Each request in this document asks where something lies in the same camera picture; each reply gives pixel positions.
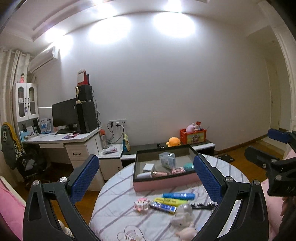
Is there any pink white block owl figure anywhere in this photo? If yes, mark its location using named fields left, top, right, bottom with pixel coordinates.
left=133, top=197, right=149, bottom=212

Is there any black upper speaker box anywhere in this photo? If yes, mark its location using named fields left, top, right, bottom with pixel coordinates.
left=75, top=84, right=93, bottom=101

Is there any pink pillow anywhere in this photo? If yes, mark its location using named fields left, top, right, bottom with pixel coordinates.
left=260, top=150, right=296, bottom=241

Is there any blue gold small carton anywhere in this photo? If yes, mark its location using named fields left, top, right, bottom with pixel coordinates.
left=149, top=201, right=177, bottom=214

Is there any yellow plush duck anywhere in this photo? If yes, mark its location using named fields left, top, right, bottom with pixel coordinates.
left=166, top=137, right=181, bottom=147

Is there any pink plush toy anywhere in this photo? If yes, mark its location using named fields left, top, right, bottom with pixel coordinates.
left=186, top=123, right=199, bottom=133

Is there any white low side cabinet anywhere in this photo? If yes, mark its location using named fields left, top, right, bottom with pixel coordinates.
left=98, top=144, right=123, bottom=181

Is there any white glass-door hutch cabinet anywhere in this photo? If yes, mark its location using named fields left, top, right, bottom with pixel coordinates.
left=13, top=83, right=39, bottom=123

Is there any white computer desk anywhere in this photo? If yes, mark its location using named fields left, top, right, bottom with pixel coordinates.
left=22, top=126, right=105, bottom=191

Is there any white plush bunny toy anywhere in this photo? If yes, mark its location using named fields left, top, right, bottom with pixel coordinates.
left=170, top=203, right=193, bottom=228

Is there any white rounded plastic device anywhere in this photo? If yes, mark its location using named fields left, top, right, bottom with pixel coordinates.
left=137, top=163, right=154, bottom=178

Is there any pink black storage box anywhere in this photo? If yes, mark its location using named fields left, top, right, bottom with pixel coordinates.
left=133, top=145, right=200, bottom=192

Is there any yellow highlighter marker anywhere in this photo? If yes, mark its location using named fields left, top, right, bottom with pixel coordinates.
left=154, top=197, right=188, bottom=207

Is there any black computer tower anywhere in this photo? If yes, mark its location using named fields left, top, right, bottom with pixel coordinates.
left=76, top=101, right=98, bottom=133

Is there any white wall power strip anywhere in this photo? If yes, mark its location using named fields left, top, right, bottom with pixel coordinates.
left=109, top=118, right=126, bottom=126

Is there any white bed post knob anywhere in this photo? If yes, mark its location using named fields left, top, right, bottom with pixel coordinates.
left=58, top=220, right=74, bottom=237

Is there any rose gold metal can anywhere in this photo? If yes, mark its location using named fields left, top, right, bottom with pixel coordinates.
left=152, top=171, right=170, bottom=178

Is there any white wall air conditioner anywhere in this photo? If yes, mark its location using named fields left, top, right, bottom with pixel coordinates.
left=28, top=46, right=59, bottom=73

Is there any baby doll blue dress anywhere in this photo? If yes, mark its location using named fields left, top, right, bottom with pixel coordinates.
left=175, top=223, right=198, bottom=241

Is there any low black white bench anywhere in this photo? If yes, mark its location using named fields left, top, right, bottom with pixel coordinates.
left=120, top=139, right=216, bottom=167

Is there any orange toy crate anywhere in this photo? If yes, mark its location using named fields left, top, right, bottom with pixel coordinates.
left=180, top=129, right=207, bottom=145

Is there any teal round case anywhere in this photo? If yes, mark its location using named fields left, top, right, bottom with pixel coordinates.
left=183, top=163, right=194, bottom=172

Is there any black hair clip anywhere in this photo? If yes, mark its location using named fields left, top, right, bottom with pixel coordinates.
left=190, top=202, right=217, bottom=210

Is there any white striped bed sheet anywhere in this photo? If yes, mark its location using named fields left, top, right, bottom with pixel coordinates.
left=89, top=153, right=251, bottom=241

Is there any clear bottle orange cap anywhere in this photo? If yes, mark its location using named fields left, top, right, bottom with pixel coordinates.
left=99, top=129, right=109, bottom=149

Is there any black desk chair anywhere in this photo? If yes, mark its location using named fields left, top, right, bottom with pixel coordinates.
left=1, top=122, right=50, bottom=189

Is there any snack bag blue yellow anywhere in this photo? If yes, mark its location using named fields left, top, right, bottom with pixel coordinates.
left=122, top=133, right=130, bottom=152

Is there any black computer monitor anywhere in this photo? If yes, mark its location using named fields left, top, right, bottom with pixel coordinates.
left=52, top=98, right=78, bottom=135

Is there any clear plastic lidded box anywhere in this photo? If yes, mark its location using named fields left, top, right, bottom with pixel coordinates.
left=159, top=152, right=176, bottom=169

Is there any blue highlighter marker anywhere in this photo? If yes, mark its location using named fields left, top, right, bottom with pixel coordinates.
left=163, top=192, right=195, bottom=200

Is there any pink blanket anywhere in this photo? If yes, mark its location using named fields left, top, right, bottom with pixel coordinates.
left=1, top=180, right=26, bottom=240

